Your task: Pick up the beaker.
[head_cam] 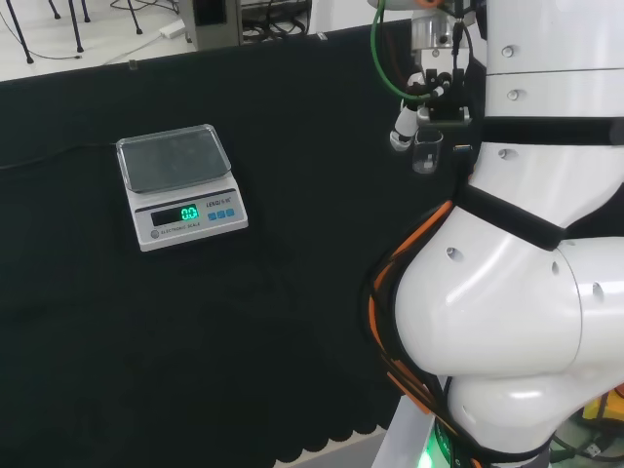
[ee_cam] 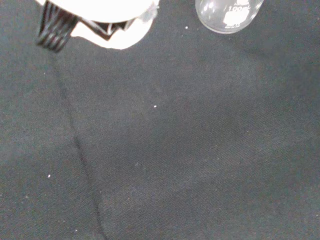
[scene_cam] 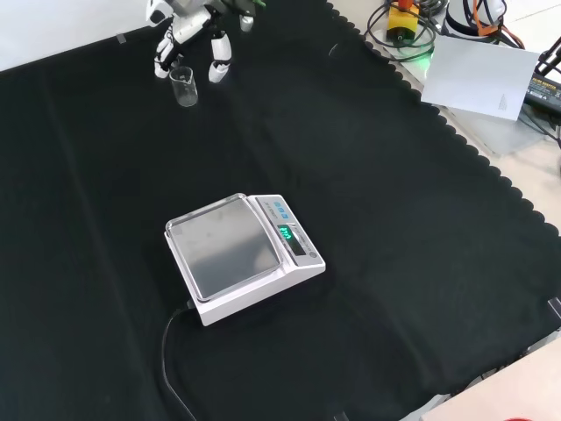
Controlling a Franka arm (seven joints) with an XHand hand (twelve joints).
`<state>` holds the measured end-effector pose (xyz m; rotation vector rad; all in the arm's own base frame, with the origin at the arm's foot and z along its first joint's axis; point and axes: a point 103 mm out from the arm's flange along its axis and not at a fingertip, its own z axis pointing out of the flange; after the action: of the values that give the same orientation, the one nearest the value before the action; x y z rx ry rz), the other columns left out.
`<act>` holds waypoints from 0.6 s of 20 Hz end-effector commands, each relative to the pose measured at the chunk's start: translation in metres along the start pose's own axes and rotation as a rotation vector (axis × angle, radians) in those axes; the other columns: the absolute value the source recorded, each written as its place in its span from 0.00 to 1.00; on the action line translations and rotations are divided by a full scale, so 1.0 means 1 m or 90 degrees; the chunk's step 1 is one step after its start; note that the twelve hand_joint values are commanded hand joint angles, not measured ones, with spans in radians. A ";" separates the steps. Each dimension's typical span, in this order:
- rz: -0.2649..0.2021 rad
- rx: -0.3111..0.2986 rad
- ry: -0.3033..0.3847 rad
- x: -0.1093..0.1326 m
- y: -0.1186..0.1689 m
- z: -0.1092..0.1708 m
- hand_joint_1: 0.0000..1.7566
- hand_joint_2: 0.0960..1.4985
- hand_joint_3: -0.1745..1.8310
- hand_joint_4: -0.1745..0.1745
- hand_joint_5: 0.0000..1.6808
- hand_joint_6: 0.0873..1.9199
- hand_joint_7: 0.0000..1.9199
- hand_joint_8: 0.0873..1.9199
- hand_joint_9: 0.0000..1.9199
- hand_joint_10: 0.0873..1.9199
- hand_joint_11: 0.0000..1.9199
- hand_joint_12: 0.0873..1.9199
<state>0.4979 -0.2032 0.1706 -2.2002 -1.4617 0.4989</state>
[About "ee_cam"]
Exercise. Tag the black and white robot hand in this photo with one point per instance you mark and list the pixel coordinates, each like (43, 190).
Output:
(100, 10)

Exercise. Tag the black bench cloth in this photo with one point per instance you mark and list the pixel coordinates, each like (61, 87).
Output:
(160, 137)

